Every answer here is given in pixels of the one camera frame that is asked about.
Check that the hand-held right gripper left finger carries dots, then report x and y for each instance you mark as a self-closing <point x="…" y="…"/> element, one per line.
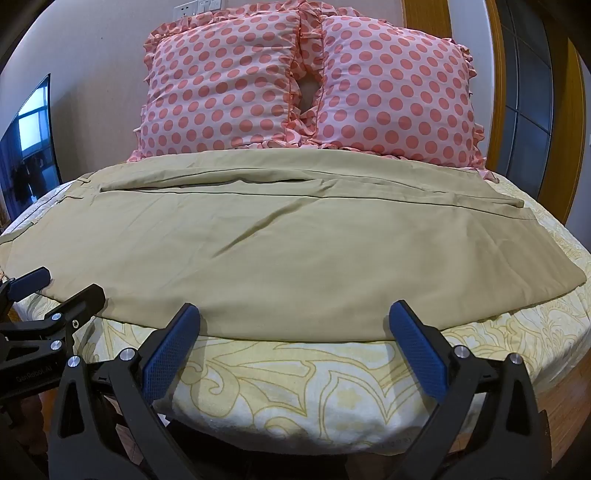
<point x="166" y="344"/>

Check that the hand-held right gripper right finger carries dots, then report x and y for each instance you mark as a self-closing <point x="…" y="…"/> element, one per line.
<point x="418" y="344"/>

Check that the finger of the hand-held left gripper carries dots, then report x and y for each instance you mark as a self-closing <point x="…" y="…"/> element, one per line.
<point x="81" y="302"/>
<point x="27" y="282"/>

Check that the khaki pants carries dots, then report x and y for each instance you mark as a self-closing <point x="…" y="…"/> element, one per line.
<point x="258" y="249"/>

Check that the bed with yellow floral sheet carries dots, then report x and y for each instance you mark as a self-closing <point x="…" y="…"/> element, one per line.
<point x="295" y="392"/>

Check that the pink polka dot pillow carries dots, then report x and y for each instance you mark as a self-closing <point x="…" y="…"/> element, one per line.
<point x="217" y="83"/>
<point x="392" y="87"/>

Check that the wall television screen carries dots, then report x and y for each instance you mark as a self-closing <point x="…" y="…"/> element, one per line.
<point x="30" y="147"/>

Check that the wooden door frame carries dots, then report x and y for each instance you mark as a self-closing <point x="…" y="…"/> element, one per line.
<point x="485" y="92"/>

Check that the white wall socket panel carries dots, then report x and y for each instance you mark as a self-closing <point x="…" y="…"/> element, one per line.
<point x="196" y="7"/>

